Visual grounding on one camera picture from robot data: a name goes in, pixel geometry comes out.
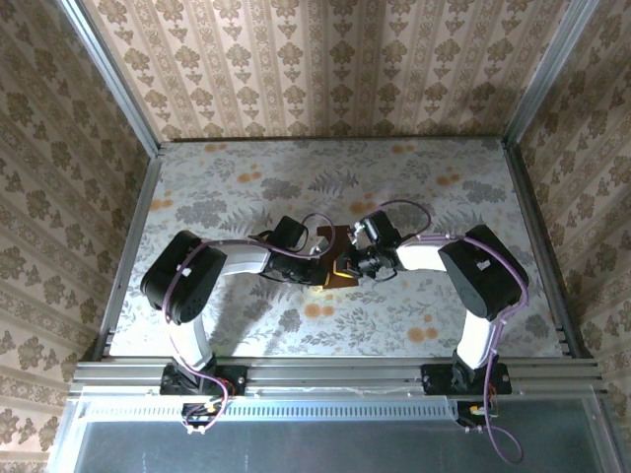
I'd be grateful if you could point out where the black connector box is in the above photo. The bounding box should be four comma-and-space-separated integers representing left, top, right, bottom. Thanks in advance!
456, 401, 500, 428
180, 401, 224, 429

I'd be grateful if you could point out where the slotted grey cable duct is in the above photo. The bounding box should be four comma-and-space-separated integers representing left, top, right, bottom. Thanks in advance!
78, 396, 459, 423

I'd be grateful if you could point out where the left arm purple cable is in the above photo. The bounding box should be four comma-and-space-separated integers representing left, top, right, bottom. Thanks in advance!
165, 212, 339, 438

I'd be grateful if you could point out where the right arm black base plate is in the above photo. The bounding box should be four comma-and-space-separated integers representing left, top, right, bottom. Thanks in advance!
421, 362, 513, 397

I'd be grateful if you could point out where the grey metal sheet panel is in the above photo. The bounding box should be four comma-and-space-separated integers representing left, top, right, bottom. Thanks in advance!
46, 397, 625, 473

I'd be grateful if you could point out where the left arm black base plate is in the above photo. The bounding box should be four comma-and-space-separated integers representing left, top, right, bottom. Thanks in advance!
160, 362, 247, 398

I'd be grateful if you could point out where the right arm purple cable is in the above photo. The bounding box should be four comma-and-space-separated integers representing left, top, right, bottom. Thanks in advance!
364, 198, 531, 467

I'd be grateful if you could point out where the floral patterned table cover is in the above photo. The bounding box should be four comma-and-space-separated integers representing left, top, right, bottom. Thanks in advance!
107, 137, 566, 359

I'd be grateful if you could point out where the aluminium side rail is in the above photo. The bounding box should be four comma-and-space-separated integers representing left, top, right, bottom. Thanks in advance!
501, 140, 596, 360
91, 147, 164, 361

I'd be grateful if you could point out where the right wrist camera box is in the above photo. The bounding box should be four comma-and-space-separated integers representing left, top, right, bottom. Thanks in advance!
350, 210, 401, 247

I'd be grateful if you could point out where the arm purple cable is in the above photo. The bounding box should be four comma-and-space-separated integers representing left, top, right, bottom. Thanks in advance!
165, 212, 339, 438
364, 198, 531, 467

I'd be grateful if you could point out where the long aluminium profile rail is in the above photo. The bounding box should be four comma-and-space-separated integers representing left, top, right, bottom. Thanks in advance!
68, 358, 606, 399

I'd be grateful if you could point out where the aluminium frame post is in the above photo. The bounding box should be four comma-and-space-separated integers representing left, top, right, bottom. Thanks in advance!
501, 0, 602, 149
54, 0, 164, 158

